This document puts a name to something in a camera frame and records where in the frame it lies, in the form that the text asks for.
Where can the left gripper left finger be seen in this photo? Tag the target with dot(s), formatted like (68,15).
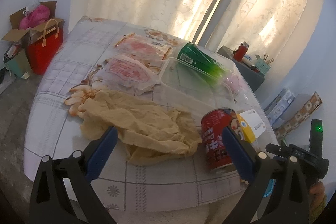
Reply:
(50,203)

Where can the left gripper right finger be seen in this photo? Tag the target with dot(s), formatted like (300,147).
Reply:
(289,200)

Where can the yellow white small box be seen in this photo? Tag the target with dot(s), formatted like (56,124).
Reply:
(251,124)

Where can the red drink can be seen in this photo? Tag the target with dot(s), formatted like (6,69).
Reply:
(212,125)

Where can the tan plastic bag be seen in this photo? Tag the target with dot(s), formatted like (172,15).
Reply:
(149,133)

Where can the red printed plastic bag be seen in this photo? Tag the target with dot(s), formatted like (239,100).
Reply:
(141,46)
(129,73)

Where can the clear plastic food container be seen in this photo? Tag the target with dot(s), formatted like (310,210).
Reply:
(188,86)

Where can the green plastic bottle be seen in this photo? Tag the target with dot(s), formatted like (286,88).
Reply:
(208,68)

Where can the blue mesh trash bin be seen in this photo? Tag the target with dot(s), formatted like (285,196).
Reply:
(269,188)

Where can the right hand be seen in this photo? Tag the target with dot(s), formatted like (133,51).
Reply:
(317,190)

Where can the blue white tissue pack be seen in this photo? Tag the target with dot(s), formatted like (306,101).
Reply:
(278,106)

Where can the dark grey cabinet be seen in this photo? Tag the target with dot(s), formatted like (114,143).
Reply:
(253,78)

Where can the teal utensil basket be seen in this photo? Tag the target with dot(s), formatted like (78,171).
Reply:
(263,62)

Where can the red thermos bottle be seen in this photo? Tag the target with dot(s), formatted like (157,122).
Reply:
(241,51)

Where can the teal paper bag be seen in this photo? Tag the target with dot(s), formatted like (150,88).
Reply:
(18,65)

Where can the red tote bag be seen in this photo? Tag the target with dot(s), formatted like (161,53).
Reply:
(44,45)

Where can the floral tablecloth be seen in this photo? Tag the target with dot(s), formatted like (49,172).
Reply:
(149,169)

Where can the open cardboard box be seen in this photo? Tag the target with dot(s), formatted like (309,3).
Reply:
(15,34)

